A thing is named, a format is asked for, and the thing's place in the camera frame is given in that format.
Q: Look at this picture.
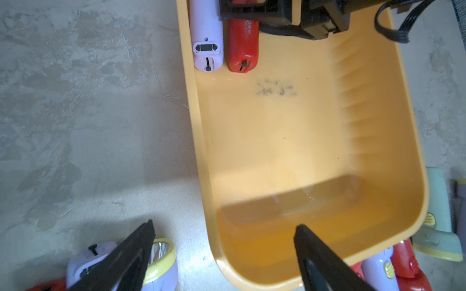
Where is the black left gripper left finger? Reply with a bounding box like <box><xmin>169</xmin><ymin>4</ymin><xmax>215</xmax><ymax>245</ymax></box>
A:
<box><xmin>67</xmin><ymin>220</ymin><xmax>155</xmax><ymax>291</ymax></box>

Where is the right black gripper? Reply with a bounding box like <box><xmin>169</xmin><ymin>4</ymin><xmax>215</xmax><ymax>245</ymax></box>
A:
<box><xmin>219</xmin><ymin>0</ymin><xmax>382</xmax><ymax>40</ymax></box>

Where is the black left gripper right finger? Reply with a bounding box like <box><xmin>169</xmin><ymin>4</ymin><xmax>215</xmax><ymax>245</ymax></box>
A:
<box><xmin>294</xmin><ymin>224</ymin><xmax>373</xmax><ymax>291</ymax></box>

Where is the dark red flashlight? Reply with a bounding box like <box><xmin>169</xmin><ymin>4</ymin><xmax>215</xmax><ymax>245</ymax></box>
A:
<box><xmin>228</xmin><ymin>19</ymin><xmax>259</xmax><ymax>73</ymax></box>

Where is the red flashlight group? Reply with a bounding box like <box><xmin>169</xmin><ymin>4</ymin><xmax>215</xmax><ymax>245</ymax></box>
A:
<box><xmin>391</xmin><ymin>239</ymin><xmax>432</xmax><ymax>291</ymax></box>
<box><xmin>26</xmin><ymin>278</ymin><xmax>67</xmax><ymax>291</ymax></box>

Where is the yellow plastic storage tray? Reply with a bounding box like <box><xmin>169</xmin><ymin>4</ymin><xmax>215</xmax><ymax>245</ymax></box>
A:
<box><xmin>177</xmin><ymin>1</ymin><xmax>429</xmax><ymax>291</ymax></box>

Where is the pale green flashlight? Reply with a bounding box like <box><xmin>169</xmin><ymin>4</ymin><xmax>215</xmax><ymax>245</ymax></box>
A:
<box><xmin>411</xmin><ymin>167</ymin><xmax>464</xmax><ymax>262</ymax></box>

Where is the red flashlight white logo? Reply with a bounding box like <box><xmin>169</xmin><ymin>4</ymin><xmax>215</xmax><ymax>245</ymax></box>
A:
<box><xmin>351</xmin><ymin>262</ymin><xmax>365</xmax><ymax>281</ymax></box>

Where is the purple flashlight yellow head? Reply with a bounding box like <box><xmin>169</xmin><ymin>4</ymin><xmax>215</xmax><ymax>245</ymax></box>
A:
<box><xmin>66</xmin><ymin>238</ymin><xmax>178</xmax><ymax>291</ymax></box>

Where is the purple flashlight right group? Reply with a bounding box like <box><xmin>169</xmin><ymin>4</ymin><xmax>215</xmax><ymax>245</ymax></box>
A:
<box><xmin>362</xmin><ymin>247</ymin><xmax>400</xmax><ymax>291</ymax></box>

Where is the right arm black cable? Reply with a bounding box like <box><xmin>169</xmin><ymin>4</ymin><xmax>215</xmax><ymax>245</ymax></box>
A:
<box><xmin>374</xmin><ymin>0</ymin><xmax>438</xmax><ymax>44</ymax></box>

